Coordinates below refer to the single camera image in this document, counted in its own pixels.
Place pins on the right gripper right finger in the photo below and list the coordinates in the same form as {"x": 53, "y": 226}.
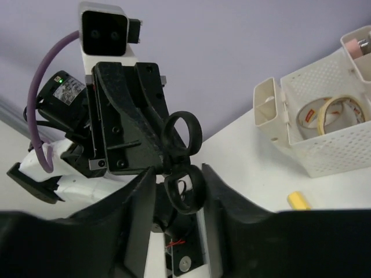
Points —
{"x": 245, "y": 240}

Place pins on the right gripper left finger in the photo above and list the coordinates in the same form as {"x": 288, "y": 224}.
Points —
{"x": 108, "y": 238}

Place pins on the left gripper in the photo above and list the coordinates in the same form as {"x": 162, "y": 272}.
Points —
{"x": 127, "y": 121}

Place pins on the black handled scissors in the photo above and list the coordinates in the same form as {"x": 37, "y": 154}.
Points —
{"x": 177, "y": 162}

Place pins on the clear tape roll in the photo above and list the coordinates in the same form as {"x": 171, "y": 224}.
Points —
{"x": 307, "y": 117}

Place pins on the beige masking tape roll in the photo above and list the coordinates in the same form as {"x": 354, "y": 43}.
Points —
{"x": 354, "y": 113}

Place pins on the pink white stapler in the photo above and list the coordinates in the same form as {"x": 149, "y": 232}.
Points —
{"x": 357, "y": 48}

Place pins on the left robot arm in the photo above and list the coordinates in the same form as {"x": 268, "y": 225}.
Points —
{"x": 113, "y": 126}

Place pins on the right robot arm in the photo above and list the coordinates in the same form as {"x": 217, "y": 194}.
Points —
{"x": 176, "y": 249}

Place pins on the yellow eraser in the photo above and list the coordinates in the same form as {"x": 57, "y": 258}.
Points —
{"x": 297, "y": 201}

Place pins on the cream side compartment holder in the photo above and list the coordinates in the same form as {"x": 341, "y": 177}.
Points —
{"x": 270, "y": 113}

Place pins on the white perforated storage basket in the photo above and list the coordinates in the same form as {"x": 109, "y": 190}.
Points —
{"x": 345, "y": 145}

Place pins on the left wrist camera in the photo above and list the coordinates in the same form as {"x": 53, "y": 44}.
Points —
{"x": 106, "y": 34}

